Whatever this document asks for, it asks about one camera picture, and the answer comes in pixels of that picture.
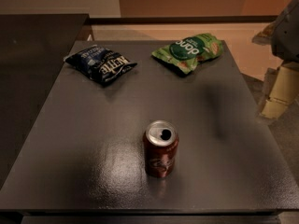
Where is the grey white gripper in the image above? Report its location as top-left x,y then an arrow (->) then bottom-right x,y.
252,0 -> 299,119

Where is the red coke can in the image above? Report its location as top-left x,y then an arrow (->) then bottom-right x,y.
143,120 -> 178,178

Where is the green snack bag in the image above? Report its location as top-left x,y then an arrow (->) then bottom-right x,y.
151,33 -> 223,75

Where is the blue Kettle chip bag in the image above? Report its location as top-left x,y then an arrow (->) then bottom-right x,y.
64,45 -> 136,86

